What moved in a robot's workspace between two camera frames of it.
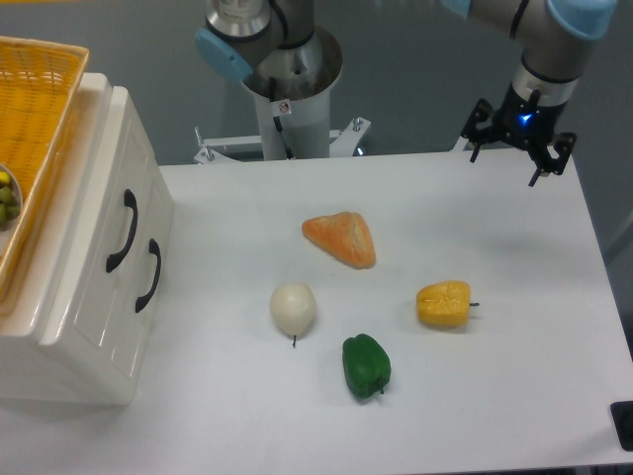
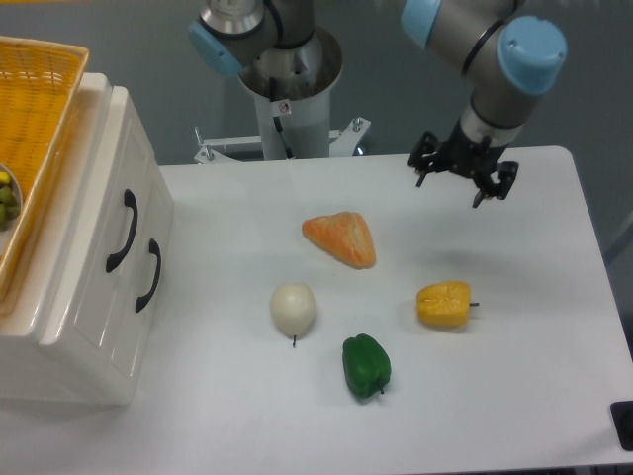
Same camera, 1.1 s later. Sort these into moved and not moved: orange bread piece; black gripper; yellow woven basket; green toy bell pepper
Moved: black gripper
Not moved: yellow woven basket; green toy bell pepper; orange bread piece
